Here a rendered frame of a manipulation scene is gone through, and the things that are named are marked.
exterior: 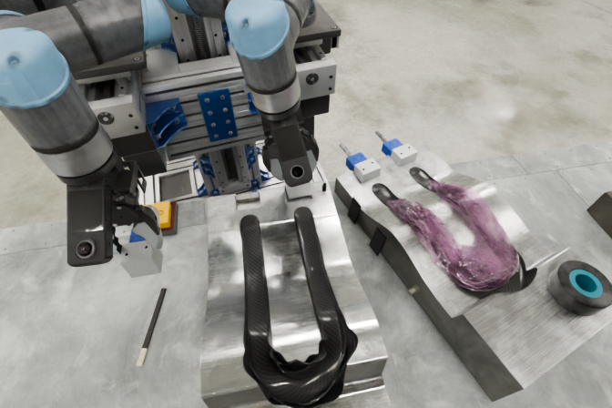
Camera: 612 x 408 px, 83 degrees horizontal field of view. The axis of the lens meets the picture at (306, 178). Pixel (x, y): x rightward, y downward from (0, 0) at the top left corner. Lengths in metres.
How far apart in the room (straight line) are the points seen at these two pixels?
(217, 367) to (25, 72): 0.41
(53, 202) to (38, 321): 1.46
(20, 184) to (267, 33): 2.16
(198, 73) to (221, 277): 0.58
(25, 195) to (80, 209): 1.88
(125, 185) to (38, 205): 1.76
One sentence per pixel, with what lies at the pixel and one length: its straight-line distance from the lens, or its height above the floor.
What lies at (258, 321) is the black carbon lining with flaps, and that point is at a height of 0.91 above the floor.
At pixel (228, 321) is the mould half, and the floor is 0.92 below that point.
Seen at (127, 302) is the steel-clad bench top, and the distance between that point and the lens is 0.79.
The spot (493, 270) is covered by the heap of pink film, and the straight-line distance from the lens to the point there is 0.71.
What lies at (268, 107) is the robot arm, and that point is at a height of 1.15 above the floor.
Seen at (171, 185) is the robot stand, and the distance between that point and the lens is 1.76.
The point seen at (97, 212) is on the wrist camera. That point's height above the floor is 1.11.
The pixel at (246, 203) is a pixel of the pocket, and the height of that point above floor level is 0.86.
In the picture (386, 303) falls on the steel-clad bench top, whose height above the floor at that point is 0.80.
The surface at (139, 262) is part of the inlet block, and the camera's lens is 0.64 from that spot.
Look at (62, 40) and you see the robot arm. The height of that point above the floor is 1.26.
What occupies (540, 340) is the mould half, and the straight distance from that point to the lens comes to 0.68.
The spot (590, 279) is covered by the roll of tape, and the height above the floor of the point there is 0.94.
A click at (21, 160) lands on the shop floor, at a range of 2.64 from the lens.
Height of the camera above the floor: 1.47
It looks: 49 degrees down
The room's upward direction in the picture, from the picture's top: straight up
